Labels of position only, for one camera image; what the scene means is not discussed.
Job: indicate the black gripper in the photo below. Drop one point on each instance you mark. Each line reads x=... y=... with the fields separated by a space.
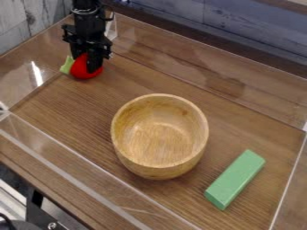
x=86 y=39

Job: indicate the red plush tomato toy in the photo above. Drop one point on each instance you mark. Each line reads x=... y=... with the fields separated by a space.
x=74 y=67

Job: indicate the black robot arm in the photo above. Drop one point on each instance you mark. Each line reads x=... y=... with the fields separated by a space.
x=90 y=7

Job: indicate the wooden bowl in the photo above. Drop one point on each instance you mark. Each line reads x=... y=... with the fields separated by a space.
x=158 y=134

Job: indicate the clear acrylic table barrier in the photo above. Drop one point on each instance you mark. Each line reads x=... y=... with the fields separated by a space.
x=54 y=132

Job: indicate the green rectangular block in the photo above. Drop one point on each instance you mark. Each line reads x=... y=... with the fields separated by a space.
x=228 y=185

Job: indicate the black metal frame bracket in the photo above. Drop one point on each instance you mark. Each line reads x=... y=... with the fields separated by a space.
x=37 y=216

